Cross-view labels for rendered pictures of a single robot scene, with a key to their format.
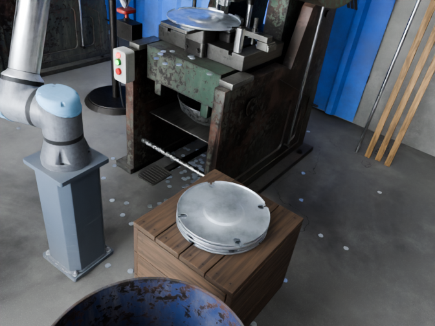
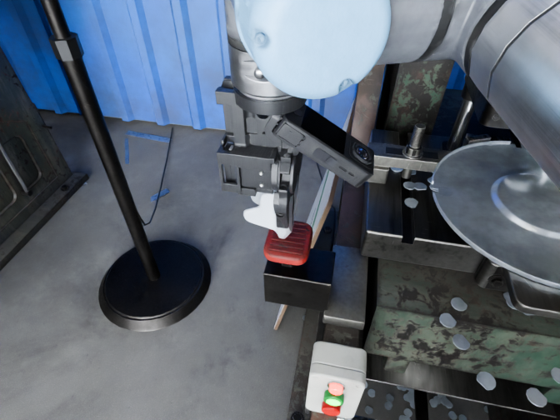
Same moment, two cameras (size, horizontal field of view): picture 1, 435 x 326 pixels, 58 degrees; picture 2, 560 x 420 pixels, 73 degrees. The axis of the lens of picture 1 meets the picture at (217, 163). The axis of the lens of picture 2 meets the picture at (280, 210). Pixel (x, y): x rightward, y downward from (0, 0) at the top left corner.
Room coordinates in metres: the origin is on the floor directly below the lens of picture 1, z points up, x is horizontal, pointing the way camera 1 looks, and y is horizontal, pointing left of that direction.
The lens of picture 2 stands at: (1.35, 0.60, 1.13)
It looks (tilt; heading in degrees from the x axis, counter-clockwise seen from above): 44 degrees down; 338
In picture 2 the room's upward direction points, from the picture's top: straight up
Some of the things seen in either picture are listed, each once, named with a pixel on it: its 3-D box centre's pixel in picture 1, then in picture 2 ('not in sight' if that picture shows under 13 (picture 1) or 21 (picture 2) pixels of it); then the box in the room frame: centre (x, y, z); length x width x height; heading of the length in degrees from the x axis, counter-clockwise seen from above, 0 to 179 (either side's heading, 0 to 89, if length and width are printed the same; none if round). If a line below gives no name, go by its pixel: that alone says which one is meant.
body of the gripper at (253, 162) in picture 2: not in sight; (264, 137); (1.68, 0.49, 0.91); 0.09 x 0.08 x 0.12; 56
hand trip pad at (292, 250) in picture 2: (126, 17); (288, 255); (1.66, 0.46, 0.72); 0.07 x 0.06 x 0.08; 146
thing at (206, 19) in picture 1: (204, 18); (543, 202); (1.57, 0.13, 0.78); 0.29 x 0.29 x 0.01
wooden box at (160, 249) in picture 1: (215, 257); not in sight; (0.92, -0.04, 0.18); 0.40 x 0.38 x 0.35; 146
